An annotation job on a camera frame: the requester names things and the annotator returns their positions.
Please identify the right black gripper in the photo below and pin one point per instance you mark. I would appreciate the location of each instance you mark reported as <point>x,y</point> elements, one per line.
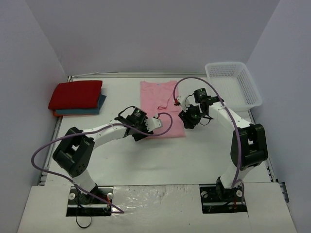
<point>185,118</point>

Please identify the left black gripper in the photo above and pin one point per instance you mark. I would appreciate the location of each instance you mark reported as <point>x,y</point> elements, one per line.
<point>139,135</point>

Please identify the pink t shirt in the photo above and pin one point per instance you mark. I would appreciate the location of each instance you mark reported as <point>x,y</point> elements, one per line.
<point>156,98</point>

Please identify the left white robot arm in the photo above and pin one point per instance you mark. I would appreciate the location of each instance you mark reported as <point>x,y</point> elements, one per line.
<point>73,154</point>

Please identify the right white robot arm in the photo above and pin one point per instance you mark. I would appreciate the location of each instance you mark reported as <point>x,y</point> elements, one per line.
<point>248,147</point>

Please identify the folded teal t shirt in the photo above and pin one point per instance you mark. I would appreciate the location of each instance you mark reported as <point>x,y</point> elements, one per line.
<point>101,101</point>

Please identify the white plastic basket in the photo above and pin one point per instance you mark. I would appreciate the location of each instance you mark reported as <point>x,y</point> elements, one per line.
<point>235,85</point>

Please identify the folded red t shirt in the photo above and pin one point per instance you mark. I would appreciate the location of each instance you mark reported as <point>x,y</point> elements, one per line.
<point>76,95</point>

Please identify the white foam board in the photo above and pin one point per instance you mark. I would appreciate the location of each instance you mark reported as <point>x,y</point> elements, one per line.
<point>158,209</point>

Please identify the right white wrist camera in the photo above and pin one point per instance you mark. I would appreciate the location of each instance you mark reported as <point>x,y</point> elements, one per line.
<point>183,102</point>

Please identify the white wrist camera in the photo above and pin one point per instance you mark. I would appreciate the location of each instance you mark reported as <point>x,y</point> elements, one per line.
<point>183,102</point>
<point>153,123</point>

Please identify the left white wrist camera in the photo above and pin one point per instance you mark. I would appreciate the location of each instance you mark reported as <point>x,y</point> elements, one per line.
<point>153,123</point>

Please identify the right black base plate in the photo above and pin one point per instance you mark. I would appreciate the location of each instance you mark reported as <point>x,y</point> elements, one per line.
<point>212,203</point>

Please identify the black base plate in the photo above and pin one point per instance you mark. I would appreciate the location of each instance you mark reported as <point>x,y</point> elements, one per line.
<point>212,203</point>
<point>80,204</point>

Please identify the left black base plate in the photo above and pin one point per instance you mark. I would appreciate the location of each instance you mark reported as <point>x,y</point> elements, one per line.
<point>80,204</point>

